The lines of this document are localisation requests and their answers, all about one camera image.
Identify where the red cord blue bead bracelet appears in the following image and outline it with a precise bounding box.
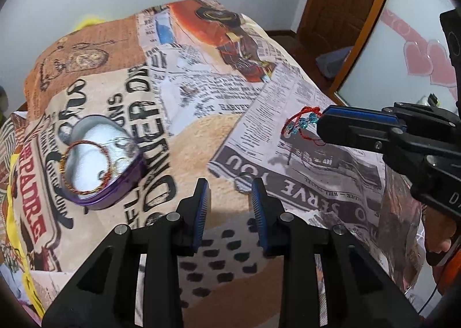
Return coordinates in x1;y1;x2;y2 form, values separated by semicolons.
280;105;325;143

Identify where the red beaded string bracelet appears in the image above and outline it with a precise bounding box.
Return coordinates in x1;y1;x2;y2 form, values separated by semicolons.
58;140;114;196

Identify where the wooden bedroom door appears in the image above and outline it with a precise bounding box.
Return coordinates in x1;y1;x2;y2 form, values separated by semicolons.
297;0;374;68

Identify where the person right hand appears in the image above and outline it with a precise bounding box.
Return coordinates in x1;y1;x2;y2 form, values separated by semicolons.
423;206;456;253

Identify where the white sliding wardrobe door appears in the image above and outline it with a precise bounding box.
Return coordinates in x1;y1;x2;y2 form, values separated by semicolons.
337;0;457;112

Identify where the purple heart-shaped tin box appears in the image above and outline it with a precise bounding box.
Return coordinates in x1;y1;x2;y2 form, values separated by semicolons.
59;115;147;210

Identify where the newspaper print bed blanket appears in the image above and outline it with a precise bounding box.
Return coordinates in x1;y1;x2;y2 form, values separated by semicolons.
1;0;424;327

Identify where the yellow round cushion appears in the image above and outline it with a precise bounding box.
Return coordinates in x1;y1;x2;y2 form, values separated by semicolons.
74;16;105;31

